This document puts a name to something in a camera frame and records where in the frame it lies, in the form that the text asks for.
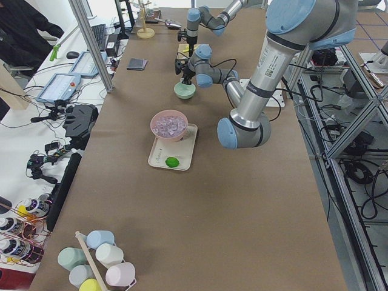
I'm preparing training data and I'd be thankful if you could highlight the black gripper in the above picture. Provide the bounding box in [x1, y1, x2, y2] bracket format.
[174, 59, 195, 85]
[177, 28, 198, 57]

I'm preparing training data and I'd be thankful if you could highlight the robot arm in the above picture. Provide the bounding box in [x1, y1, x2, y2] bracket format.
[178, 0, 268, 57]
[175, 0, 358, 149]

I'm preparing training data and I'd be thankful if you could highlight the mint green bowl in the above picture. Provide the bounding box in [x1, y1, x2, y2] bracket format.
[173, 82, 196, 99]

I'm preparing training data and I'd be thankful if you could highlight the pink bowl of ice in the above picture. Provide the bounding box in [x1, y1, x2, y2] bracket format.
[150, 110, 188, 142]

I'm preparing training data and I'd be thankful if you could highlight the bamboo cutting board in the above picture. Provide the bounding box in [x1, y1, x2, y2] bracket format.
[176, 44, 190, 59]

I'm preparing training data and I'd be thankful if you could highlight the metal scoop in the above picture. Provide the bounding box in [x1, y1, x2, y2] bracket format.
[156, 18, 182, 30]

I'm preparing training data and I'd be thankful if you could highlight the wooden mug tree stand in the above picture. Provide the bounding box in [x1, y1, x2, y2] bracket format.
[136, 0, 155, 39]

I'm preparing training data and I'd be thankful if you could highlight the grey folded cloth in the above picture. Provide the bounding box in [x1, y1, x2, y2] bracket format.
[126, 58, 148, 71]

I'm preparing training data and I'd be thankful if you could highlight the beige rabbit tray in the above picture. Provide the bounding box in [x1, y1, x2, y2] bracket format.
[148, 124, 198, 171]

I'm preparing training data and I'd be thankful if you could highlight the green lime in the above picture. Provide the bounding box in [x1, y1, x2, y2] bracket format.
[165, 156, 180, 168]

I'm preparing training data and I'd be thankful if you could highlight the black keyboard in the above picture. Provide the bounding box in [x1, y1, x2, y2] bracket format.
[91, 24, 107, 51]

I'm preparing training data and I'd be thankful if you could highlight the far teach pendant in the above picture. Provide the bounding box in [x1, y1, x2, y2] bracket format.
[69, 51, 98, 78]

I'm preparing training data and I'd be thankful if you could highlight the teach pendant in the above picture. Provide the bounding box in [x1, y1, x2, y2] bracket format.
[35, 73, 81, 103]
[69, 51, 98, 78]

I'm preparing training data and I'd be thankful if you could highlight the black device stand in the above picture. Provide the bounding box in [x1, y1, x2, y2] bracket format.
[62, 104, 99, 150]

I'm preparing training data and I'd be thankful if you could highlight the black computer mouse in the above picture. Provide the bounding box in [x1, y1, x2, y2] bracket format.
[66, 51, 79, 59]

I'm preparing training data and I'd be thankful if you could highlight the near teach pendant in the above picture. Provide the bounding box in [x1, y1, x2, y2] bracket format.
[35, 73, 81, 103]

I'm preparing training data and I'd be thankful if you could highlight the black bar on table edge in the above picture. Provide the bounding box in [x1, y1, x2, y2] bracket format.
[46, 153, 82, 232]

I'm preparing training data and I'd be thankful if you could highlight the person in black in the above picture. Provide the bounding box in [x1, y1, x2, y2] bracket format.
[1, 1, 64, 77]

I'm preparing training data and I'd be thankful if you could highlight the blue plastic cup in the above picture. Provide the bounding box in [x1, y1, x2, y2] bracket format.
[86, 230, 115, 250]

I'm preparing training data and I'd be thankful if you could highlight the white plastic cup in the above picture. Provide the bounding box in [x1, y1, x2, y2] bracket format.
[95, 243, 124, 269]

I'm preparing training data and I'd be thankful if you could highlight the pink plastic cup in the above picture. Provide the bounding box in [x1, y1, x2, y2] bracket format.
[105, 262, 136, 287]

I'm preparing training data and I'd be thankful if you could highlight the green plastic cup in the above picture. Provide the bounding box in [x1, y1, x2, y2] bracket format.
[57, 247, 87, 271]

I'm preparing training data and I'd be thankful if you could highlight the grey plastic cup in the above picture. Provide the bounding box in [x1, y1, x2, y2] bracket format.
[69, 264, 95, 288]

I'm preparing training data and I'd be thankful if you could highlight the yellow plastic cup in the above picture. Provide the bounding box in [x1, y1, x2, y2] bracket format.
[79, 278, 102, 291]

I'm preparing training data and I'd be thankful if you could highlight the aluminium frame post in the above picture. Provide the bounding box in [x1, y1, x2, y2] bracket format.
[69, 0, 114, 93]

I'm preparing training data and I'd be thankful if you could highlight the copper wire bottle rack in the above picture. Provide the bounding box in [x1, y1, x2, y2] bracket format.
[1, 198, 50, 267]

